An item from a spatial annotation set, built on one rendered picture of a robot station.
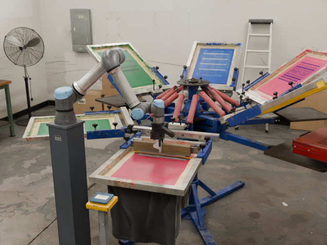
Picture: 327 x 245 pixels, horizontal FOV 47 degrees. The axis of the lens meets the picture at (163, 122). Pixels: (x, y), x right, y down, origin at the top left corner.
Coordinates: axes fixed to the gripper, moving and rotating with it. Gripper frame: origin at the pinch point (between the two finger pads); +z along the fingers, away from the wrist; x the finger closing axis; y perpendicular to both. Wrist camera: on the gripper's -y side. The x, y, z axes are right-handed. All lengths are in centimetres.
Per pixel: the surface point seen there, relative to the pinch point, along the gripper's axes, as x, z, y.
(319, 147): -9, -10, -102
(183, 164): 8.2, 4.9, -17.7
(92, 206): 75, 5, 14
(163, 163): 10.5, 4.8, -4.6
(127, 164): 20.1, 4.7, 17.7
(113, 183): 51, 3, 13
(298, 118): -129, 5, -93
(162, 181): 36.8, 4.8, -11.8
